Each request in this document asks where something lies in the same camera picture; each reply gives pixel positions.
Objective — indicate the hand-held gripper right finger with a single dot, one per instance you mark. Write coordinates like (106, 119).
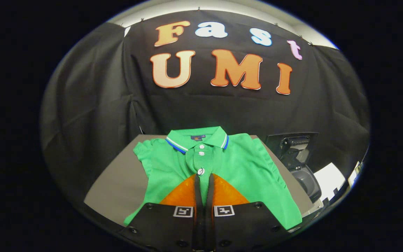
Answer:
(243, 227)

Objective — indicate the green polo shirt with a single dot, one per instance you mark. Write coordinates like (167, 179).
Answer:
(247, 168)

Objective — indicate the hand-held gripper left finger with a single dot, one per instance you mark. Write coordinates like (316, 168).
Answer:
(166, 227)

